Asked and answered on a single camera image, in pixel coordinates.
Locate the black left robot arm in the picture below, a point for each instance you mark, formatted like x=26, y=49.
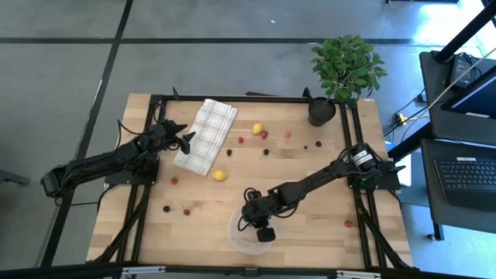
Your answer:
x=97, y=162

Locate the yellow power plug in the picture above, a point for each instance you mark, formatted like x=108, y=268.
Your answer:
x=401, y=118

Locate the yellow plastic lemon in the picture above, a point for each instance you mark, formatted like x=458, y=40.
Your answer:
x=258, y=128
x=219, y=175

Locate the green plant in black pot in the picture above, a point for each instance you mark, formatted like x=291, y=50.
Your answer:
x=345, y=66

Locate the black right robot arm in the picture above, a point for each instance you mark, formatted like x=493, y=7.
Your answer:
x=317, y=176

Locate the dark cherry with stem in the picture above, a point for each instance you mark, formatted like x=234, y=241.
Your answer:
x=266, y=152

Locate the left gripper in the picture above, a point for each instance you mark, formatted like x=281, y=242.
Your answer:
x=164, y=137

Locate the grey chair leg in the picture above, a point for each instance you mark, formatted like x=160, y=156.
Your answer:
x=11, y=178

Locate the clear plastic tupperware container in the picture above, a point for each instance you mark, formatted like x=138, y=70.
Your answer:
x=240, y=244

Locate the white beige plaid towel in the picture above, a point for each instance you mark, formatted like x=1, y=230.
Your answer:
x=205, y=135

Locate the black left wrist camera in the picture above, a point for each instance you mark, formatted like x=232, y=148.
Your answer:
x=185, y=148

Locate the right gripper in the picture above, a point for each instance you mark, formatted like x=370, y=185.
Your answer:
x=257, y=213

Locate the black computer keyboard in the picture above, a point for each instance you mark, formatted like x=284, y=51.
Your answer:
x=469, y=182

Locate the red cherry with stem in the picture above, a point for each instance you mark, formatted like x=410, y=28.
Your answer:
x=186, y=212

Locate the black power adapter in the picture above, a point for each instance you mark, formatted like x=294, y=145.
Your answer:
x=461, y=69

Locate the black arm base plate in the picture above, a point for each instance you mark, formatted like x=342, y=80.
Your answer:
x=387, y=180
x=116, y=180

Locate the black desk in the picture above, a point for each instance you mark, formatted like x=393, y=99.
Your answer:
x=434, y=77

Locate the blue plastic piece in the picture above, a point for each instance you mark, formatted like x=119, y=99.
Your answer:
x=391, y=144

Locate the black computer monitor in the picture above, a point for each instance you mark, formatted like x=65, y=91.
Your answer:
x=480, y=97

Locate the silver metal bracket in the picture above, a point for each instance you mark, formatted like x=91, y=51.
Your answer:
x=143, y=271
x=358, y=274

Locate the pink plastic raspberry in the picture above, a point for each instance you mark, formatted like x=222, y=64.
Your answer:
x=288, y=134

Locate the black keyboard shelf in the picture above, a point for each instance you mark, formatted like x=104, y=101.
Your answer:
x=430, y=186

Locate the white paper sheet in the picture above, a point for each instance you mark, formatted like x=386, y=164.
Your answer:
x=405, y=178

